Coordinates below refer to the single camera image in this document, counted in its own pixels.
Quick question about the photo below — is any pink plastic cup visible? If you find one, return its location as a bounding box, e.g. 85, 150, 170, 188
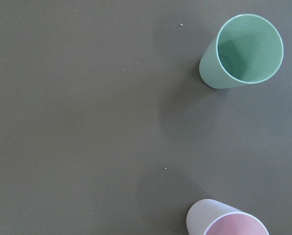
186, 199, 269, 235

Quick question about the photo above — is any green plastic cup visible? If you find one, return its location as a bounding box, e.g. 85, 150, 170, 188
199, 14, 284, 89

